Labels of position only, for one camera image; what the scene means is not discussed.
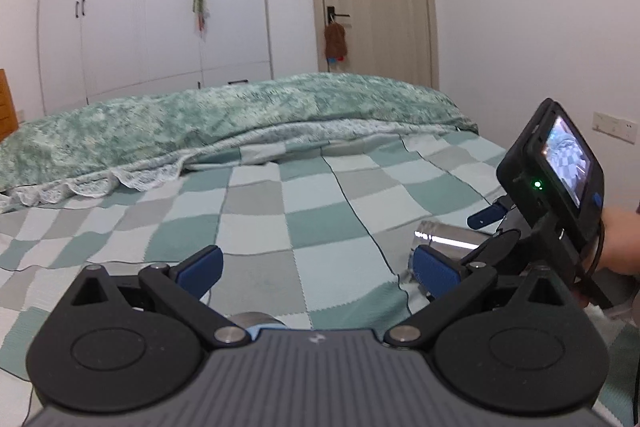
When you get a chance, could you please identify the stainless steel cup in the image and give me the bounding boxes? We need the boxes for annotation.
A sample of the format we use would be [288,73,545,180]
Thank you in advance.
[409,220,490,294]

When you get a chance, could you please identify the person's hand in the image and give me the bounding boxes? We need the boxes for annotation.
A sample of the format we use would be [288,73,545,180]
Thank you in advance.
[599,208,640,275]

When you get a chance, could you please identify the checkered green bed sheet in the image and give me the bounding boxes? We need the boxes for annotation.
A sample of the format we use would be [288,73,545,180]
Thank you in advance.
[0,129,640,427]

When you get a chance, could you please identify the green floral quilt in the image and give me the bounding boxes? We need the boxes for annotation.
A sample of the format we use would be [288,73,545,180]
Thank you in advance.
[1,72,477,212]

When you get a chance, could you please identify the brown plush on door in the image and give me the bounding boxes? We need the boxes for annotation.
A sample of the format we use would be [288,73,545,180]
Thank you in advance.
[324,22,348,63]

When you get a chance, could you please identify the wooden headboard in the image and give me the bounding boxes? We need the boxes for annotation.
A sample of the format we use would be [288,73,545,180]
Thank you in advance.
[0,69,18,141]

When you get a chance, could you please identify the white wardrobe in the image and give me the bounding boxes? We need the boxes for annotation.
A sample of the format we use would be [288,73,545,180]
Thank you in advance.
[38,0,272,114]

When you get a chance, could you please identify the camera box with screen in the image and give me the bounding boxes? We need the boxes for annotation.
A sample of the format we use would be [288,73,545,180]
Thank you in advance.
[497,98,604,249]

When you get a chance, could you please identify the white wall outlet panel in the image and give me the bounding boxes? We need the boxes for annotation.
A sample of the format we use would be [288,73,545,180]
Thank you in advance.
[592,112,639,144]

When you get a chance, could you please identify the black door handle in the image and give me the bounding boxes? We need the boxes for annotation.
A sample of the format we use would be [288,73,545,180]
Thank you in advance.
[326,5,349,24]

